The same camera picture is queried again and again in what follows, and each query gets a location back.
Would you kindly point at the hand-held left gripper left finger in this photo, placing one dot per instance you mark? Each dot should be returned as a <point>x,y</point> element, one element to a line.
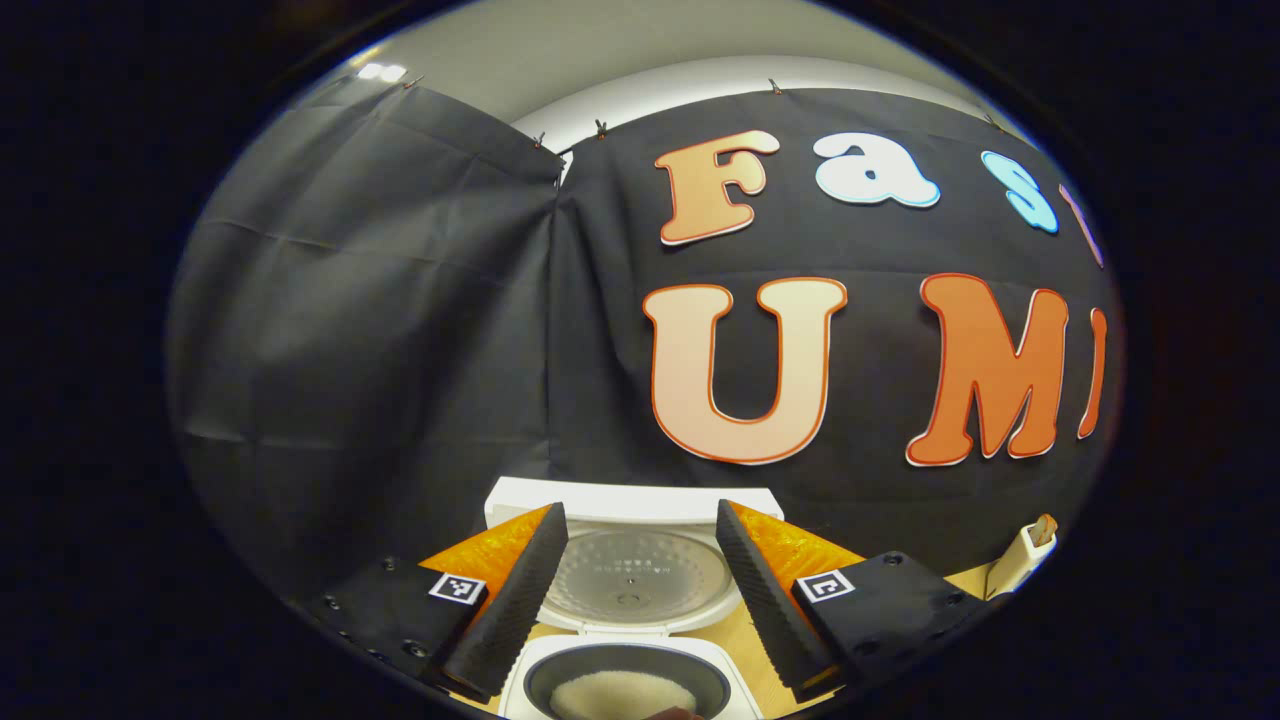
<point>515,600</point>

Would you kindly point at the black backdrop cloth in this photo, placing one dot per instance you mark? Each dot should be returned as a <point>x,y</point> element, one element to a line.
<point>400,350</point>

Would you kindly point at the white toaster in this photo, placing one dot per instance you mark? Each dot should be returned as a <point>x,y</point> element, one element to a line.
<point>1015,565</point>

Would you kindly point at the white rice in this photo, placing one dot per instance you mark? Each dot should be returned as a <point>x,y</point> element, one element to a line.
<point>620,695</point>

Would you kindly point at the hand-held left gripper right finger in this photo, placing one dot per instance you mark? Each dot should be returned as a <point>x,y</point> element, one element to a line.
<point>765,600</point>

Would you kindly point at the toasted bread slice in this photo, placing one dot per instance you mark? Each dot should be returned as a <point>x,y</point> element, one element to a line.
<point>1043,530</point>

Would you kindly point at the white rice cooker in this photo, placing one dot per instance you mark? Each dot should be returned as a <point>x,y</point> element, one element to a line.
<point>640,575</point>

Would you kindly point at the ceiling light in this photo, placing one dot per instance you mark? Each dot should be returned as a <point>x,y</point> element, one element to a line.
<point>382,72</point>

